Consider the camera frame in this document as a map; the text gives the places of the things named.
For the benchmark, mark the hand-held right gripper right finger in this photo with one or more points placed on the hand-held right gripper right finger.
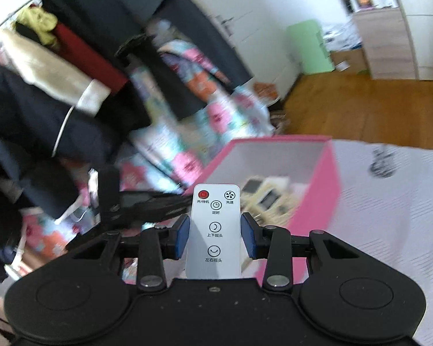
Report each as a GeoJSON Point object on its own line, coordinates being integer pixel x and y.
{"type": "Point", "coordinates": [249, 238]}

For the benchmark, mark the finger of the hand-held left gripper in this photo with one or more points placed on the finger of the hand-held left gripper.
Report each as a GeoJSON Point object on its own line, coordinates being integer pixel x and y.
{"type": "Point", "coordinates": [148, 215]}
{"type": "Point", "coordinates": [155, 199]}

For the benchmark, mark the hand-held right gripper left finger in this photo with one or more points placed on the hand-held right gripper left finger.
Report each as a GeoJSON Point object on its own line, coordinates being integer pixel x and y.
{"type": "Point", "coordinates": [182, 238]}

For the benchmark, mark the white fan remote control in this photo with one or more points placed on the white fan remote control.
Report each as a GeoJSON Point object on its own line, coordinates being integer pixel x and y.
{"type": "Point", "coordinates": [214, 223]}

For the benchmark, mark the pink cardboard box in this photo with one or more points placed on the pink cardboard box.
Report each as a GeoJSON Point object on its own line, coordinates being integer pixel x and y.
{"type": "Point", "coordinates": [319, 187]}

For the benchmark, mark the beige remote control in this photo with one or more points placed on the beige remote control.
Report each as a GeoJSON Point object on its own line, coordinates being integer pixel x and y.
{"type": "Point", "coordinates": [271, 199]}

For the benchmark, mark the floral quilt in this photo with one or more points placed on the floral quilt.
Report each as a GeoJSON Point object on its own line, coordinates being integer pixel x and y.
{"type": "Point", "coordinates": [220, 115]}

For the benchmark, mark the navy garment white piping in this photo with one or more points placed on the navy garment white piping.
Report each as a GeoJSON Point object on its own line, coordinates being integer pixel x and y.
{"type": "Point", "coordinates": [29, 115]}

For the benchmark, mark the black hanging garment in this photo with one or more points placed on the black hanging garment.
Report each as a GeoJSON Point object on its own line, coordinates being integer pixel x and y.
{"type": "Point", "coordinates": [166, 86]}

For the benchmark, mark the small brown bag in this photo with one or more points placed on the small brown bag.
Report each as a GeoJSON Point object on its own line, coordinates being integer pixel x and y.
{"type": "Point", "coordinates": [280, 121]}

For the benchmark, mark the white cat print cloth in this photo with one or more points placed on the white cat print cloth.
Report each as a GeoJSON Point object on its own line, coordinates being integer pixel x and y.
{"type": "Point", "coordinates": [382, 223]}

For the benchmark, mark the red garment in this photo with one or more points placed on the red garment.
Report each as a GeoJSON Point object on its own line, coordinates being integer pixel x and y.
{"type": "Point", "coordinates": [86, 57]}

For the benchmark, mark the cream garment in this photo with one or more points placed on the cream garment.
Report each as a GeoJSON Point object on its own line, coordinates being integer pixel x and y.
{"type": "Point", "coordinates": [47, 68]}

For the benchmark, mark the orange patterned bag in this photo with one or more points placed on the orange patterned bag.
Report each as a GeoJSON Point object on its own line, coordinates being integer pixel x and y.
{"type": "Point", "coordinates": [265, 92]}

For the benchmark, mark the dark grey hanging garment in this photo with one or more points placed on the dark grey hanging garment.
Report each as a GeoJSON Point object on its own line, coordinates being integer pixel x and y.
{"type": "Point", "coordinates": [209, 43]}

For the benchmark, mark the yellow green garment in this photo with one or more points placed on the yellow green garment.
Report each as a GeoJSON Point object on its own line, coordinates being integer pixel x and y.
{"type": "Point", "coordinates": [39, 21]}

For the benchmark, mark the black coat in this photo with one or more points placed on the black coat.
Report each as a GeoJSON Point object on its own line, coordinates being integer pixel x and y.
{"type": "Point", "coordinates": [83, 3]}

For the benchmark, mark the mint green board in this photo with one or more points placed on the mint green board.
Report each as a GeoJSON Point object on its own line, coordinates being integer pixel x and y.
{"type": "Point", "coordinates": [310, 48]}

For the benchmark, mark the brown cardboard box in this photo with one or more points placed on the brown cardboard box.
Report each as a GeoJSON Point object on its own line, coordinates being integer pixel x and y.
{"type": "Point", "coordinates": [346, 63]}

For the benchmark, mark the white door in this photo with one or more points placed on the white door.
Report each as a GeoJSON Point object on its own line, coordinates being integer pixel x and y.
{"type": "Point", "coordinates": [252, 14]}

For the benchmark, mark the white printed boxes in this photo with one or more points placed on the white printed boxes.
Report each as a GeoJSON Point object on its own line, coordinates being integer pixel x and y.
{"type": "Point", "coordinates": [342, 38]}

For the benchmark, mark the light wooden cabinet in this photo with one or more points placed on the light wooden cabinet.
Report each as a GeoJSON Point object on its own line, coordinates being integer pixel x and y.
{"type": "Point", "coordinates": [382, 43]}

